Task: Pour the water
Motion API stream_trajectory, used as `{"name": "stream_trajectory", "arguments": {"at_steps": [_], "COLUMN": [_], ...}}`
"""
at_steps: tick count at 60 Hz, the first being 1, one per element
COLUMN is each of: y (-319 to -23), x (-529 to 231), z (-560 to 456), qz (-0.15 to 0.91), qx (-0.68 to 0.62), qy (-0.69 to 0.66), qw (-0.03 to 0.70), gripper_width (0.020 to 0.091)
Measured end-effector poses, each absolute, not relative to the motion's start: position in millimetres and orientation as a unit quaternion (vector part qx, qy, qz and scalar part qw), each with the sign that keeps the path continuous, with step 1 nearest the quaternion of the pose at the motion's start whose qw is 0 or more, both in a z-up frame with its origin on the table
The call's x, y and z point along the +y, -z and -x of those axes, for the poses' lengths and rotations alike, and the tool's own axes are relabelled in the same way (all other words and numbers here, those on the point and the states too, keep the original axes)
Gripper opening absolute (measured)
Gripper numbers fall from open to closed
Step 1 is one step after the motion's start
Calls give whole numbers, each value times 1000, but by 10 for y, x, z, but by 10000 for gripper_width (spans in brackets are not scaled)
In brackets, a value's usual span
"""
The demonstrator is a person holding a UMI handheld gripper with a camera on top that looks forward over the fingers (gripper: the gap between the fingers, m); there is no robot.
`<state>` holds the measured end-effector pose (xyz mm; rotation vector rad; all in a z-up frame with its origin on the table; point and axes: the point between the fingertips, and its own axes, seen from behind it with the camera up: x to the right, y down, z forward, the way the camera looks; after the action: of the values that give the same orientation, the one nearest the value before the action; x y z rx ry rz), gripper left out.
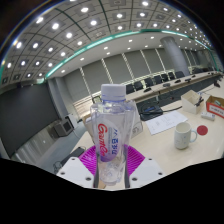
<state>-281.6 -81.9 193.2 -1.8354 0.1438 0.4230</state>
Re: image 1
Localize long curved conference desk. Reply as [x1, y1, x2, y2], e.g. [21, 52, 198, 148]
[124, 71, 224, 108]

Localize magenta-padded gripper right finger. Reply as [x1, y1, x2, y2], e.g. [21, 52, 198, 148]
[124, 144, 167, 188]

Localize white remote control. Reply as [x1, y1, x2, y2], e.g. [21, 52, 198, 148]
[200, 111, 216, 121]

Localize white ceramic mug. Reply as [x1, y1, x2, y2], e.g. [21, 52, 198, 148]
[173, 121, 198, 150]

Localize round ceiling lights group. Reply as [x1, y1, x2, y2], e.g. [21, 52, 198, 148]
[0, 0, 221, 84]

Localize black office chairs group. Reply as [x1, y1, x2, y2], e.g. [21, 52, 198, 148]
[124, 70, 186, 95]

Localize white printed paper sheet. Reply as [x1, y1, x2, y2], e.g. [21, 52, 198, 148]
[144, 110, 189, 136]

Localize black desktop microphone unit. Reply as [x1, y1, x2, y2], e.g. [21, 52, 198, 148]
[138, 101, 164, 122]

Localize red-sided open cardboard box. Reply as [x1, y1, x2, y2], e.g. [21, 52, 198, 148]
[205, 95, 224, 119]

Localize flat round red coaster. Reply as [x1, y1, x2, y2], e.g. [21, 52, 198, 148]
[196, 124, 209, 136]

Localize grey box monitor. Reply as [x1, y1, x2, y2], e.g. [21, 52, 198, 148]
[49, 118, 74, 138]

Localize clear plastic water bottle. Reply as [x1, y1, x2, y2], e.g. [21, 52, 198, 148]
[89, 83, 137, 186]

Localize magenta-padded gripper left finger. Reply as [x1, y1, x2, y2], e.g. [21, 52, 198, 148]
[56, 145, 100, 188]

